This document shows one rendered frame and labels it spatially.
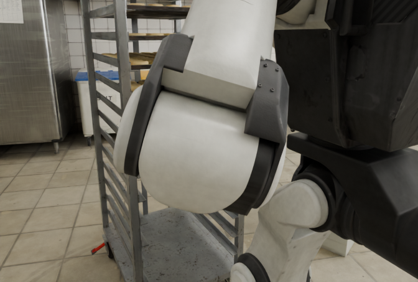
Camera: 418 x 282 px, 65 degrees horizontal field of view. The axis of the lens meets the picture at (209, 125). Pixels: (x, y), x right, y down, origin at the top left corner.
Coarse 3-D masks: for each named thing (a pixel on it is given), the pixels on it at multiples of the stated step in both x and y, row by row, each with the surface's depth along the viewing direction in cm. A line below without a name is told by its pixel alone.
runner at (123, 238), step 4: (108, 212) 173; (112, 212) 175; (112, 216) 171; (112, 220) 166; (116, 220) 167; (116, 224) 164; (116, 228) 158; (120, 228) 160; (120, 232) 157; (120, 236) 152; (124, 236) 155; (124, 240) 151; (124, 244) 145; (128, 244) 149; (128, 248) 146; (128, 252) 140; (144, 276) 129; (144, 280) 127; (148, 280) 127
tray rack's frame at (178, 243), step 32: (96, 96) 157; (96, 128) 161; (96, 160) 165; (128, 224) 178; (160, 224) 178; (192, 224) 178; (128, 256) 153; (160, 256) 153; (192, 256) 153; (224, 256) 153
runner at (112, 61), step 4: (96, 56) 145; (100, 56) 138; (104, 56) 131; (108, 56) 125; (100, 60) 139; (104, 60) 132; (108, 60) 126; (112, 60) 120; (116, 60) 115; (112, 64) 121; (116, 64) 115
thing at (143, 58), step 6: (102, 54) 150; (108, 54) 145; (114, 54) 145; (132, 54) 151; (138, 54) 146; (144, 54) 145; (150, 54) 149; (132, 60) 112; (138, 60) 112; (144, 60) 119; (150, 60) 114
